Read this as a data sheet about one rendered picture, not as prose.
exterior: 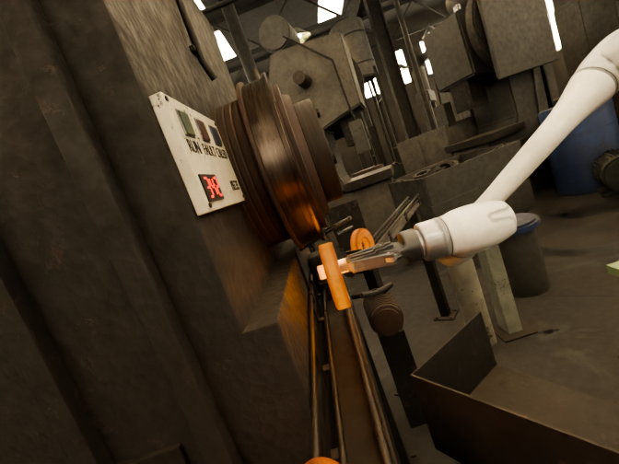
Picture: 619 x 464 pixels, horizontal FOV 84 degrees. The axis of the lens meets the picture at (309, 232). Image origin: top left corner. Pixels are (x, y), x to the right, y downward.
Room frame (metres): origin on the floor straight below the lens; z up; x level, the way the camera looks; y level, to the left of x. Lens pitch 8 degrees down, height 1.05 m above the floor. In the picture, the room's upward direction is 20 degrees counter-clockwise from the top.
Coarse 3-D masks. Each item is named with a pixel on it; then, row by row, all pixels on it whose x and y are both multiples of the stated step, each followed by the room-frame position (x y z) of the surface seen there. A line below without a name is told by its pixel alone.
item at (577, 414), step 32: (480, 320) 0.58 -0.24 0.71; (448, 352) 0.53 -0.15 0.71; (480, 352) 0.57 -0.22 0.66; (416, 384) 0.48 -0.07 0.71; (448, 384) 0.52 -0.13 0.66; (480, 384) 0.55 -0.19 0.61; (512, 384) 0.53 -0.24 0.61; (544, 384) 0.51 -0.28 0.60; (448, 416) 0.44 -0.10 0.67; (480, 416) 0.39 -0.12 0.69; (512, 416) 0.36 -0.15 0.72; (544, 416) 0.46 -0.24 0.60; (576, 416) 0.44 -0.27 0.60; (608, 416) 0.43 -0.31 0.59; (448, 448) 0.46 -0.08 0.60; (480, 448) 0.41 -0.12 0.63; (512, 448) 0.37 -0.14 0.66; (544, 448) 0.33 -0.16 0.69; (576, 448) 0.30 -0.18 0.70; (608, 448) 0.28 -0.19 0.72
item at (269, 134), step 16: (256, 80) 0.89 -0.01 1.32; (256, 96) 0.81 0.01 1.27; (272, 96) 0.82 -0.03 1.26; (256, 112) 0.78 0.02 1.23; (272, 112) 0.76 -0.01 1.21; (256, 128) 0.76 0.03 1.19; (272, 128) 0.76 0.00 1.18; (256, 144) 0.75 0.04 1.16; (272, 144) 0.75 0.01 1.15; (288, 144) 0.77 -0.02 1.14; (272, 160) 0.75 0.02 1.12; (288, 160) 0.75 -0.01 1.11; (272, 176) 0.75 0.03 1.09; (288, 176) 0.75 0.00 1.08; (288, 192) 0.76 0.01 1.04; (304, 192) 0.75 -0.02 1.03; (288, 208) 0.77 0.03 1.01; (304, 208) 0.78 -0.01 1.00; (304, 224) 0.81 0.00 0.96; (304, 240) 0.88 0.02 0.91
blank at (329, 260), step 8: (320, 248) 0.75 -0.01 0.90; (328, 248) 0.74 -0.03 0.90; (328, 256) 0.72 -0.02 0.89; (328, 264) 0.71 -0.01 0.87; (336, 264) 0.70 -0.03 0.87; (328, 272) 0.70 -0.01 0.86; (336, 272) 0.69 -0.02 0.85; (328, 280) 0.69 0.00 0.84; (336, 280) 0.69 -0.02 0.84; (336, 288) 0.69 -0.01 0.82; (344, 288) 0.69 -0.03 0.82; (336, 296) 0.69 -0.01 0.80; (344, 296) 0.70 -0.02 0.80; (336, 304) 0.70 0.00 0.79; (344, 304) 0.71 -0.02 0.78
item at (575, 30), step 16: (576, 0) 4.32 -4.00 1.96; (592, 0) 4.11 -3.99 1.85; (608, 0) 3.94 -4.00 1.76; (560, 16) 4.57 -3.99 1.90; (576, 16) 4.36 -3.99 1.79; (592, 16) 4.15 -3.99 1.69; (608, 16) 3.97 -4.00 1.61; (560, 32) 4.63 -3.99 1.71; (576, 32) 4.41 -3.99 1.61; (592, 32) 4.20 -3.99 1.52; (608, 32) 4.01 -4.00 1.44; (576, 48) 4.46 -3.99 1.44; (592, 48) 4.24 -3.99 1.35; (576, 64) 4.51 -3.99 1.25
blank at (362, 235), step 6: (360, 228) 1.44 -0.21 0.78; (354, 234) 1.42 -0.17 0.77; (360, 234) 1.42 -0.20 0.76; (366, 234) 1.46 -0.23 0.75; (354, 240) 1.39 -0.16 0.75; (360, 240) 1.41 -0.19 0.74; (366, 240) 1.46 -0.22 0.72; (372, 240) 1.48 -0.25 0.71; (354, 246) 1.39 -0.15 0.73; (360, 246) 1.40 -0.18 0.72; (366, 246) 1.47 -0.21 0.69
